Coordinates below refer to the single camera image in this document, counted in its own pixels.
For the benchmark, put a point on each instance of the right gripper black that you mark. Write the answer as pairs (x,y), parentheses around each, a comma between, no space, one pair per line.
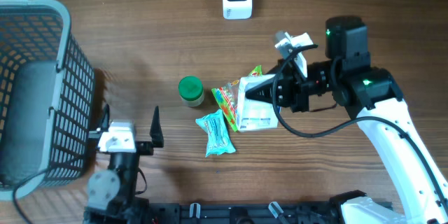
(292,89)

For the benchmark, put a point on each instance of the white medicine box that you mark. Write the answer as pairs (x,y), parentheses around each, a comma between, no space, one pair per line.
(254,115)

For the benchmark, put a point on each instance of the mint wet wipes pack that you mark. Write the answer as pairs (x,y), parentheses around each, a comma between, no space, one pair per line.
(218,137)

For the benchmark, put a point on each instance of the green lid plastic jar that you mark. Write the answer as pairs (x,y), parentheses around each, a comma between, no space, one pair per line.
(191,91)

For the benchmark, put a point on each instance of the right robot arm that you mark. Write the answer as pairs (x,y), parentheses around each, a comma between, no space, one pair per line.
(376,104)

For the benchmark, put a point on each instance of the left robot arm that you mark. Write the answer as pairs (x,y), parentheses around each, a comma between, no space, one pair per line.
(112,193)

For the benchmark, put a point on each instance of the grey plastic mesh basket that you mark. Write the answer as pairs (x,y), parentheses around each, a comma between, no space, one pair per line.
(47,90)

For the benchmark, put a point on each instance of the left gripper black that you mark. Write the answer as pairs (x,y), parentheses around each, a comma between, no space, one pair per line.
(145,148)

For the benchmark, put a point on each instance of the green Haribo candy bag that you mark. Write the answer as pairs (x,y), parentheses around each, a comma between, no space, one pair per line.
(227,98)

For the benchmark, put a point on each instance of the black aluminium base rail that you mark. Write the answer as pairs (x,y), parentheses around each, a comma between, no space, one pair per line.
(300,213)

